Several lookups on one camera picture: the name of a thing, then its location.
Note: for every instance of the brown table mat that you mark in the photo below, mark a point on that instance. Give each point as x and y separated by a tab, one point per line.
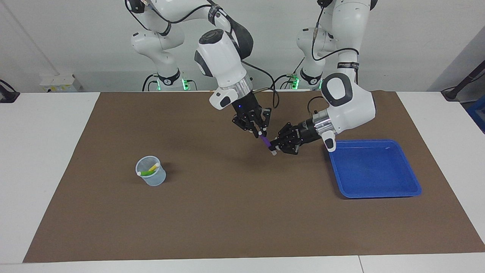
189	220

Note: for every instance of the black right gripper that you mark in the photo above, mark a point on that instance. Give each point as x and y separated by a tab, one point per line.
247	107

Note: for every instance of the white wall outlet box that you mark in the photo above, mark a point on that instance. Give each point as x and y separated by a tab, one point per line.
58	83

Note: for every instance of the blue crate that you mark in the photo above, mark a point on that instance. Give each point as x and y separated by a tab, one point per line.
478	115

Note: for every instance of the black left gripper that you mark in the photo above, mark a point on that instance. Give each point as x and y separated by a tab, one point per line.
310	131

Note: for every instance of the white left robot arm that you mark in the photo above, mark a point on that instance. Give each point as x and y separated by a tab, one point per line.
348	102

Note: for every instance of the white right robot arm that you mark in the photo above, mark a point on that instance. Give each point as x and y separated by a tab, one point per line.
223	60

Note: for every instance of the yellow pen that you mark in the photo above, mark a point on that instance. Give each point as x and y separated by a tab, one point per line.
153	167

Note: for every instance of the blue plastic tray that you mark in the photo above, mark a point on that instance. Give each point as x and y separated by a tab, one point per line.
375	170

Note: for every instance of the green pen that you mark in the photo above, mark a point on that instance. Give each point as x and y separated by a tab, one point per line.
146	173

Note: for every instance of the translucent plastic cup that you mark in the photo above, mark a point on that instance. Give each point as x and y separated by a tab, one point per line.
153	181

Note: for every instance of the purple pen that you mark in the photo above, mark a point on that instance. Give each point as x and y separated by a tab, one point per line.
266	142

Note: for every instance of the black stand pole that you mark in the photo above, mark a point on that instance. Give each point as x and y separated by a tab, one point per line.
464	81

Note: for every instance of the black desk clamp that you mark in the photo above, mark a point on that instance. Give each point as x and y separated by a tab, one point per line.
7	96

